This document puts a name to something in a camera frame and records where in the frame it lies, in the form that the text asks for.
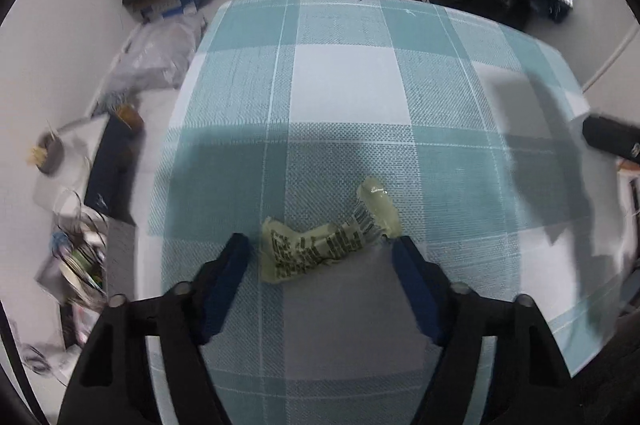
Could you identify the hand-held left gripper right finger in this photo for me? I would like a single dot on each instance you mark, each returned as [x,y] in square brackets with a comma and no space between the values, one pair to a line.
[415,285]

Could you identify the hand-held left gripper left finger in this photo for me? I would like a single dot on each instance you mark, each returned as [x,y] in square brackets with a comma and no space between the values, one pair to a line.
[225,280]

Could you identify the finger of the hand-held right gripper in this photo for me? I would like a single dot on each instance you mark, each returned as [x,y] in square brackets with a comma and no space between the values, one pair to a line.
[610,136]

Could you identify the yellow clear printed wrapper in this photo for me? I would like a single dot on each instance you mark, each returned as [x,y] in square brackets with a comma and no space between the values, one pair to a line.
[305,250]

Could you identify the grey speckled box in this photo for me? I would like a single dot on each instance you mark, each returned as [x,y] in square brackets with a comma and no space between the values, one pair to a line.
[120,265]

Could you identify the paper cup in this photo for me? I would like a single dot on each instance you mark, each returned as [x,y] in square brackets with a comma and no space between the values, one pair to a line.
[80,266]

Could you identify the navy and white shoebox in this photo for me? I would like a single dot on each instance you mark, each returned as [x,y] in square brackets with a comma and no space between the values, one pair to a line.
[112,170]

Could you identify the grey cup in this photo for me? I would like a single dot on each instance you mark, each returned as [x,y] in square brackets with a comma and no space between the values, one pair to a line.
[52,152]

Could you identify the teal checked tablecloth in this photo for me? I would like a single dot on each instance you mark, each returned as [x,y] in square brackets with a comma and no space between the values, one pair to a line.
[350,80]

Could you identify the bundle of wooden chopsticks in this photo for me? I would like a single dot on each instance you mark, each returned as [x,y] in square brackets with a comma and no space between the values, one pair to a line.
[36,155]

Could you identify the grey plastic bag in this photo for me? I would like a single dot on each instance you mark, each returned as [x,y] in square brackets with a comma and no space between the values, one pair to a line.
[150,55]

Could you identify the blue cardboard box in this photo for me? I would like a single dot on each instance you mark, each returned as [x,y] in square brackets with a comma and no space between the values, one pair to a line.
[175,2]

